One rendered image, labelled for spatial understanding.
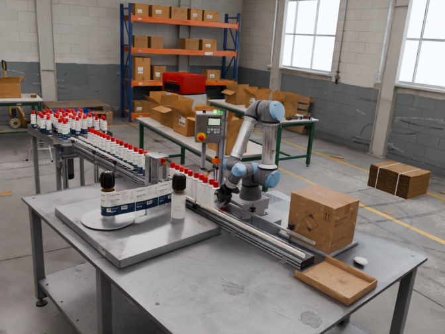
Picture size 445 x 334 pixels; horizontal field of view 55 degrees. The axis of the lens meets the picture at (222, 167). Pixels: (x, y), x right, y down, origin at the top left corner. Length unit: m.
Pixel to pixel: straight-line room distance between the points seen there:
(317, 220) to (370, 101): 6.26
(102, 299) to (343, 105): 7.29
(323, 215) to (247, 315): 0.76
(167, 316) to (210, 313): 0.18
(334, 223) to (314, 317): 0.61
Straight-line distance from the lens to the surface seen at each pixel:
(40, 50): 9.86
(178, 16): 10.11
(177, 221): 2.51
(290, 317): 1.92
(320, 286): 2.12
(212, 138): 2.73
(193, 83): 8.19
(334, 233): 2.39
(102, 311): 2.43
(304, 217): 2.45
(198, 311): 1.89
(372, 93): 8.49
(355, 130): 8.76
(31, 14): 9.93
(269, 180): 2.62
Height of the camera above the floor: 1.94
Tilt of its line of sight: 17 degrees down
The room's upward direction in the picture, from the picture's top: 4 degrees clockwise
